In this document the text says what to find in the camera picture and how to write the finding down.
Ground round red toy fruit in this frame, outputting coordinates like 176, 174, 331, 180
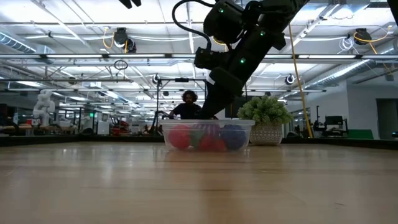
168, 124, 192, 149

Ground red toy strawberry green leaves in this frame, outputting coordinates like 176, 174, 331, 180
198, 135, 218, 152
214, 139, 228, 152

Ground dark background monitor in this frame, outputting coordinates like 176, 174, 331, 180
224, 95, 249, 119

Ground black background robot station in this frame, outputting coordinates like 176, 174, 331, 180
312, 105, 349, 139

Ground purple toy grape bunch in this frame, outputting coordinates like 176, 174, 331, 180
220, 124, 248, 151

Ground person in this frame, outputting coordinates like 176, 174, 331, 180
169, 90, 218, 121

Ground yellow cable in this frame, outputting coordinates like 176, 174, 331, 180
288, 23, 313, 139

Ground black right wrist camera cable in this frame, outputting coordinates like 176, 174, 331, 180
172, 0, 215, 52

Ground black background frame rig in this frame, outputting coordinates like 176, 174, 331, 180
155, 77, 208, 121

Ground clear plastic tupperware container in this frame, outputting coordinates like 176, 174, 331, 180
159, 119, 256, 152

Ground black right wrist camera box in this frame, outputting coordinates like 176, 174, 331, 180
194, 46, 233, 71

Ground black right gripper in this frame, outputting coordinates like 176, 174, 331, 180
198, 67, 246, 121

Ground green artificial succulent plant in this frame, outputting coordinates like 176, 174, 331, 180
236, 95, 295, 147

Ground white robot figure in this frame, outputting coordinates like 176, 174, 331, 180
32, 90, 56, 127

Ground green background panel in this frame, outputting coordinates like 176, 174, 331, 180
348, 129, 374, 140

